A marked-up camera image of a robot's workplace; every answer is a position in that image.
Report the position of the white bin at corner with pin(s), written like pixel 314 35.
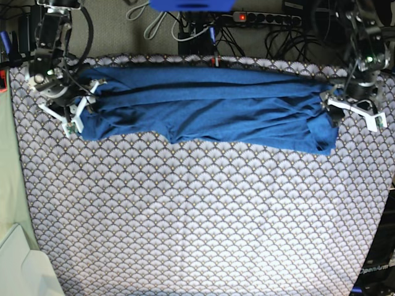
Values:
pixel 25 271

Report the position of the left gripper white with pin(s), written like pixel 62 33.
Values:
pixel 335 106

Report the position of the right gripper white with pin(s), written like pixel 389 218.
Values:
pixel 67 103

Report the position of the fan-patterned tablecloth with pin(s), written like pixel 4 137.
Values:
pixel 136 215

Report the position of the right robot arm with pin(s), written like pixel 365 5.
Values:
pixel 49 72

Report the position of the blue long-sleeve T-shirt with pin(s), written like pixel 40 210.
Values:
pixel 212 104

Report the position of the red black table clamp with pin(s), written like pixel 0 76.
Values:
pixel 215 61

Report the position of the black power strip red switch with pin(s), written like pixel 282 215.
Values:
pixel 260 18

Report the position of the blue box at top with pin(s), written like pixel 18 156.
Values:
pixel 192 5

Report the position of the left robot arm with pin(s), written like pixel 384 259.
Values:
pixel 361 92

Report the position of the blue handled clamp left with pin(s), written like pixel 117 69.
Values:
pixel 9 46

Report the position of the black OpenArm box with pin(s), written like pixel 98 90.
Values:
pixel 377 274

